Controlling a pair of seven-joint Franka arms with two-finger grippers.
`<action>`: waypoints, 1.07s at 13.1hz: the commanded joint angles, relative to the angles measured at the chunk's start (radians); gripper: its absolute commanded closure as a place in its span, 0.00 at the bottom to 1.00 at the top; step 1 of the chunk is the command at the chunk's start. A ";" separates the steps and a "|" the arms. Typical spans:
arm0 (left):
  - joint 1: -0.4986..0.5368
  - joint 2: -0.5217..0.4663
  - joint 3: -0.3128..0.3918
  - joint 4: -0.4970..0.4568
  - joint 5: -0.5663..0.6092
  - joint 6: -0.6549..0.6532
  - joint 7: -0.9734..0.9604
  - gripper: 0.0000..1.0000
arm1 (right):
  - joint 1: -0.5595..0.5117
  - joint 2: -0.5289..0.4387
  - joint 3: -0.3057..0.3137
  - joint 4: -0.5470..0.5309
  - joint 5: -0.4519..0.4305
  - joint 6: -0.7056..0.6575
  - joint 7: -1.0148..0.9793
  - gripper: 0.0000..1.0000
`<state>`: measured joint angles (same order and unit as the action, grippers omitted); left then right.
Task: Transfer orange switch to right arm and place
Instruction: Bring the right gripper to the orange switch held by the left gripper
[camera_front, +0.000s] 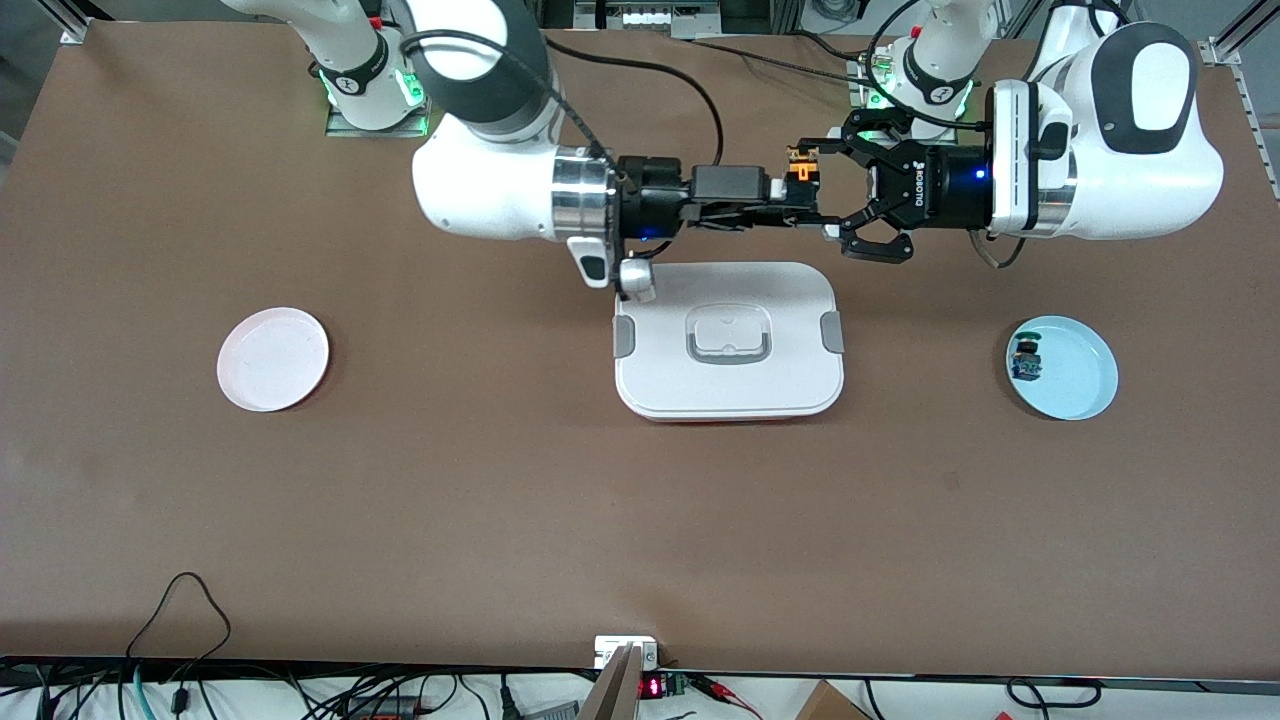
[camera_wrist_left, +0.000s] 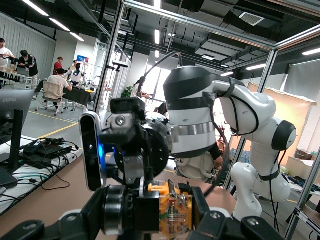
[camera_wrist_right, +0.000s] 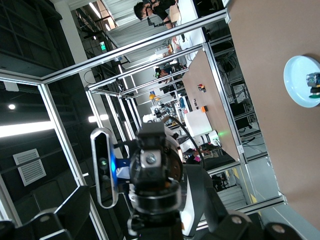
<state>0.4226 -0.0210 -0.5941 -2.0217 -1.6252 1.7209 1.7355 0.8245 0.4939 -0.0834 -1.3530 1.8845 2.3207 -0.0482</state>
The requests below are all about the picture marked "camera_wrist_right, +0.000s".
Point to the white wall vent grille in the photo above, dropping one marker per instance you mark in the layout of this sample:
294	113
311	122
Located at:
29	167

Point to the white square box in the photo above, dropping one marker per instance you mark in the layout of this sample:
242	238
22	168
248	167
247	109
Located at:
198	123

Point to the brown work table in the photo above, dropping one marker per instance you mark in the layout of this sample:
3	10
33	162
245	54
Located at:
212	82

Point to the small red yellow object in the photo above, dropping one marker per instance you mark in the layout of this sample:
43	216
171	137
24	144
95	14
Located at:
201	88

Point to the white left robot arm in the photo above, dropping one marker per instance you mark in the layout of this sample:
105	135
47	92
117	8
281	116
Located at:
197	180

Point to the round ceiling lamp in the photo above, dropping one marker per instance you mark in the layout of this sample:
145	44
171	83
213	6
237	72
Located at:
11	106

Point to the green push button switch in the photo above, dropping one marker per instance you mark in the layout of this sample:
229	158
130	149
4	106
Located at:
313	82

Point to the person in pink top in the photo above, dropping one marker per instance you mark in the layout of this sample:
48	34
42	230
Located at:
197	158

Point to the person in black shirt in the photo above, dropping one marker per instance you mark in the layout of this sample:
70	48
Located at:
162	10

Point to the light blue round plate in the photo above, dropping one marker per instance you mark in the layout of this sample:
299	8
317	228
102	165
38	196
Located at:
295	80

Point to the small orange box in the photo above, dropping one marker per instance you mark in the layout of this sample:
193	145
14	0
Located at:
204	109

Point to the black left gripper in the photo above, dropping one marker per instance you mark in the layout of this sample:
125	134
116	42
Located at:
173	162

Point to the aluminium profile frame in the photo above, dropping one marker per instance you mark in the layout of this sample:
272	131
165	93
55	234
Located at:
125	48

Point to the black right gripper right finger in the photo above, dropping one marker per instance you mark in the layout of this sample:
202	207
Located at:
237	227

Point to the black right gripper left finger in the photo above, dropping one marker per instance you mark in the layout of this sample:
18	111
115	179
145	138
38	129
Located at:
72	212

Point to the person with green headphones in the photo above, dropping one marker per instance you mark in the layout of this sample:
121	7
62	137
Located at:
163	73

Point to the yellow ball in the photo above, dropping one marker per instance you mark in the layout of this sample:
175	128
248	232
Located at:
152	96

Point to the green exit sign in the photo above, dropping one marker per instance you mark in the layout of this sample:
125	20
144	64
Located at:
103	46

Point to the white robot with green light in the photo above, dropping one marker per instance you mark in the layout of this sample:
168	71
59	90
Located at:
207	138

